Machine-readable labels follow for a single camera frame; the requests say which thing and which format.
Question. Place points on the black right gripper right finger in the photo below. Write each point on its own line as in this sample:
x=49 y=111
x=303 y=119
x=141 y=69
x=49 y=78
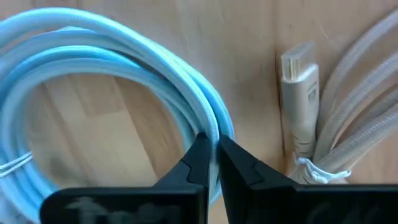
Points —
x=280 y=202

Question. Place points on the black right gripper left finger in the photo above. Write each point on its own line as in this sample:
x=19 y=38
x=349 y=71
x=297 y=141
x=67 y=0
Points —
x=174 y=202

